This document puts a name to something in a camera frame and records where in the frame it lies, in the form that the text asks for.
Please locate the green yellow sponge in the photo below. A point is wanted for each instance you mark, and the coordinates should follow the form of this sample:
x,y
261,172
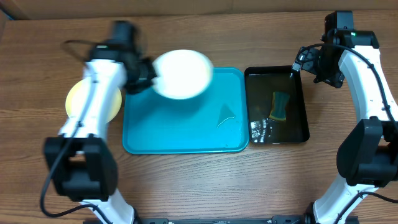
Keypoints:
x,y
279,103

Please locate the yellow plate with stain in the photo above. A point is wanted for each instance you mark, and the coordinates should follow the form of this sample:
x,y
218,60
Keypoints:
x,y
74,103

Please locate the white plate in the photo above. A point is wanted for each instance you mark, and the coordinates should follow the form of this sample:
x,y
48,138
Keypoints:
x,y
182,74

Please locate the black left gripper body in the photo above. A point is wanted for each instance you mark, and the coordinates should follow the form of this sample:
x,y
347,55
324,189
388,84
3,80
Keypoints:
x,y
142,79

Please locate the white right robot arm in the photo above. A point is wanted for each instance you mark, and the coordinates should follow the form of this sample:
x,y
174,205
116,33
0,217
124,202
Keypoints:
x,y
367,158

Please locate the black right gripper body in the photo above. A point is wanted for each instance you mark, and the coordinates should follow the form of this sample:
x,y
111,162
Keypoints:
x,y
312,63

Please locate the cardboard back panel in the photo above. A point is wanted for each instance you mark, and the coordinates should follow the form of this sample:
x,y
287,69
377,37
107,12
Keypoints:
x,y
69,9

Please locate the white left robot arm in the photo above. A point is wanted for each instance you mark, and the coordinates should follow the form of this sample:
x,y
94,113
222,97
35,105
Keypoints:
x,y
82,170

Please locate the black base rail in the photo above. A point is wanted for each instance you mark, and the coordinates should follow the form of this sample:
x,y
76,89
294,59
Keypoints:
x,y
279,219

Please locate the black water tray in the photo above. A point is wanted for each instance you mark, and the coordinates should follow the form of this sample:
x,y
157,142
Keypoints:
x,y
260,83

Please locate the blue plastic tray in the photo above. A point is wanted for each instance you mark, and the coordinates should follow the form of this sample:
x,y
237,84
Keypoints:
x,y
215,121

